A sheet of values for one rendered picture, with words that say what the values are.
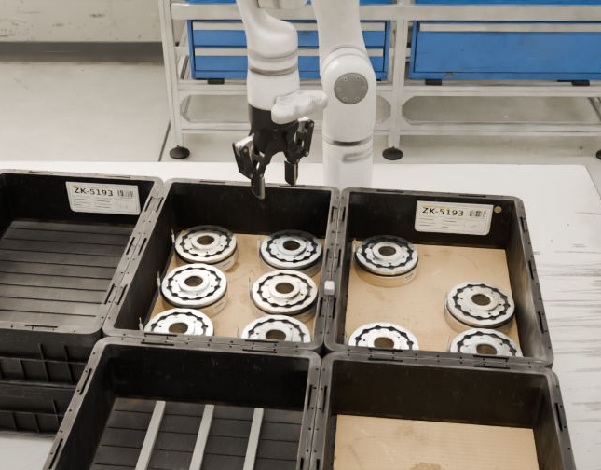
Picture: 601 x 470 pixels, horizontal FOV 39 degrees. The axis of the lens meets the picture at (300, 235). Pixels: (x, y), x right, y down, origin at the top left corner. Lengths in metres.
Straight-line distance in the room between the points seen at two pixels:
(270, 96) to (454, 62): 2.06
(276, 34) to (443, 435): 0.58
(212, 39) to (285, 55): 1.99
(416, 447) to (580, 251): 0.73
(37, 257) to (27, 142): 2.12
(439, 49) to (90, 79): 1.65
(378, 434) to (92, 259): 0.59
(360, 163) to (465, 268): 0.28
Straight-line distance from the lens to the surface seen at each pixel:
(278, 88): 1.21
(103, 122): 3.68
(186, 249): 1.43
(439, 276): 1.43
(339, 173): 1.57
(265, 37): 1.18
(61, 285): 1.45
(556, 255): 1.74
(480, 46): 3.22
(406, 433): 1.18
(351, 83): 1.48
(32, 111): 3.85
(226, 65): 3.21
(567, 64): 3.32
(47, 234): 1.57
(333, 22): 1.50
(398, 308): 1.36
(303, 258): 1.40
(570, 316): 1.61
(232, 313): 1.34
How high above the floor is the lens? 1.71
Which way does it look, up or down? 36 degrees down
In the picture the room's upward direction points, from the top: straight up
